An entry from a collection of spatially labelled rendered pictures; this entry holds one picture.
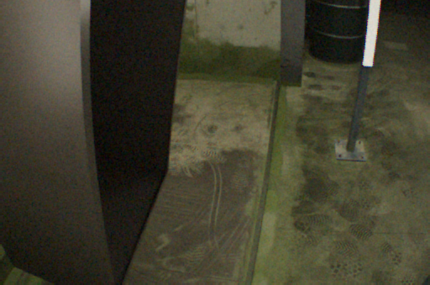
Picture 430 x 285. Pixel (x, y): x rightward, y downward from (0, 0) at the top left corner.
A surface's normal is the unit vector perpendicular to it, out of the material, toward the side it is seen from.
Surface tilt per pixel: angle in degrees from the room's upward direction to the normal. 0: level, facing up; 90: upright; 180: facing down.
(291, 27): 90
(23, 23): 90
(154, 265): 0
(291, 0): 90
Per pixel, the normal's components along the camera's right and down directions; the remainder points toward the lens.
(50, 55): -0.18, 0.56
